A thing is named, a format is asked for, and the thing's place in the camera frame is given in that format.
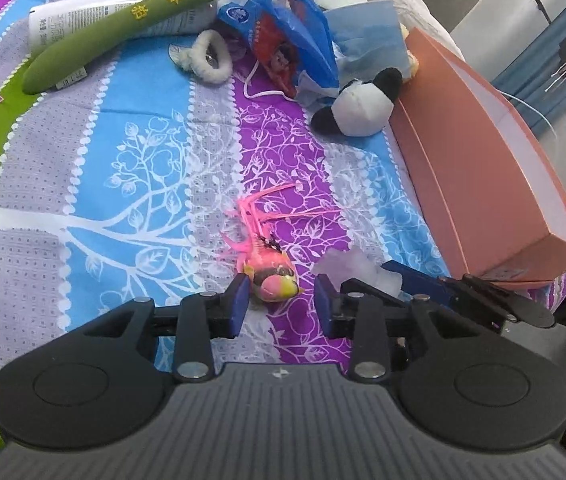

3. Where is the orange cardboard box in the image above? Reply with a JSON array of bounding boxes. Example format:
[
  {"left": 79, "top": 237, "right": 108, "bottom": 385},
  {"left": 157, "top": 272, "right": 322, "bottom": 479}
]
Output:
[{"left": 392, "top": 26, "right": 566, "bottom": 289}]

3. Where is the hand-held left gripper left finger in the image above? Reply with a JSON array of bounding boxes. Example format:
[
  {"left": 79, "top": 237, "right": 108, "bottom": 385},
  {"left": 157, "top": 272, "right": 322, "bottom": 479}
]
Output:
[{"left": 80, "top": 274, "right": 252, "bottom": 383}]

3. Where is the panda plush toy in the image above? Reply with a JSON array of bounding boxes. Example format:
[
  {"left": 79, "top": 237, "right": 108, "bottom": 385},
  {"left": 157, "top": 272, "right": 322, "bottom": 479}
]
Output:
[{"left": 310, "top": 67, "right": 404, "bottom": 139}]

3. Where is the light blue face mask pack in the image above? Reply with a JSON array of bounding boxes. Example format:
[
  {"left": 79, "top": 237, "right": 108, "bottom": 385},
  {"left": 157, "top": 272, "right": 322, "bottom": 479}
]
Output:
[{"left": 322, "top": 0, "right": 410, "bottom": 82}]

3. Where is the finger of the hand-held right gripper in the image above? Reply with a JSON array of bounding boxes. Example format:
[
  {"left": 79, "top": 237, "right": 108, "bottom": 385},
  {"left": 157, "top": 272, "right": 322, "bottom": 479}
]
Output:
[
  {"left": 382, "top": 259, "right": 456, "bottom": 308},
  {"left": 455, "top": 274, "right": 520, "bottom": 324}
]

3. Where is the blue curtain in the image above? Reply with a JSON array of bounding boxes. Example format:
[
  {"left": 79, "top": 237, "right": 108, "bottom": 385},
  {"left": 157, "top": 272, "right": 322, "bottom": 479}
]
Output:
[{"left": 492, "top": 4, "right": 566, "bottom": 137}]

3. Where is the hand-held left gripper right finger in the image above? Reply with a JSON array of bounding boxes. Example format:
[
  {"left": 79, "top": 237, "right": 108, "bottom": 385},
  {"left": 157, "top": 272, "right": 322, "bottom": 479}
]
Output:
[{"left": 313, "top": 274, "right": 468, "bottom": 383}]

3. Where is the white fluffy hair tie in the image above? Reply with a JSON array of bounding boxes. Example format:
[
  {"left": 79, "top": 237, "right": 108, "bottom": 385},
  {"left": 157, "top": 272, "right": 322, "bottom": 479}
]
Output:
[{"left": 169, "top": 30, "right": 234, "bottom": 84}]

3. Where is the white lotion tube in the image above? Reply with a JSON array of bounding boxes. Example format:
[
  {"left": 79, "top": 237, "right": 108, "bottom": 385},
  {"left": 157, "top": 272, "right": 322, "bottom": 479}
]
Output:
[{"left": 28, "top": 0, "right": 216, "bottom": 57}]

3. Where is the translucent plastic piece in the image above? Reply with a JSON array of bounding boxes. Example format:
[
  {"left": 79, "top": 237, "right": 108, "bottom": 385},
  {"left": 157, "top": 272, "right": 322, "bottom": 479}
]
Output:
[{"left": 315, "top": 251, "right": 404, "bottom": 294}]

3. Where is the white cable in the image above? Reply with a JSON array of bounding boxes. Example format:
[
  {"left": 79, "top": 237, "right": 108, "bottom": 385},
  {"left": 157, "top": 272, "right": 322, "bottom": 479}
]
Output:
[{"left": 502, "top": 91, "right": 560, "bottom": 138}]

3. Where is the pink bird toy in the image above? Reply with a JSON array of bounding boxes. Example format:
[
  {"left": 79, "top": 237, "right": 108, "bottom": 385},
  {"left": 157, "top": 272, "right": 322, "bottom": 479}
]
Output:
[{"left": 220, "top": 182, "right": 332, "bottom": 304}]

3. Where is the blue plastic bag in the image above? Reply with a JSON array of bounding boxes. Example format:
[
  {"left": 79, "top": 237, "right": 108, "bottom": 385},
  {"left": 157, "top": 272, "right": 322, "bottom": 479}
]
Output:
[{"left": 217, "top": 0, "right": 340, "bottom": 107}]

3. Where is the striped floral bed sheet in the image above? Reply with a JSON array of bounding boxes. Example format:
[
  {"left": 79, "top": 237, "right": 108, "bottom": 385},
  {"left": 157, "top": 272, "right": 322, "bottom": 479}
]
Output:
[{"left": 0, "top": 0, "right": 566, "bottom": 453}]

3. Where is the green plush stick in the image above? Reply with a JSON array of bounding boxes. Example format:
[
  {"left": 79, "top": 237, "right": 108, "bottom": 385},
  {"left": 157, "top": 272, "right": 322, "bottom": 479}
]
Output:
[{"left": 23, "top": 0, "right": 370, "bottom": 96}]

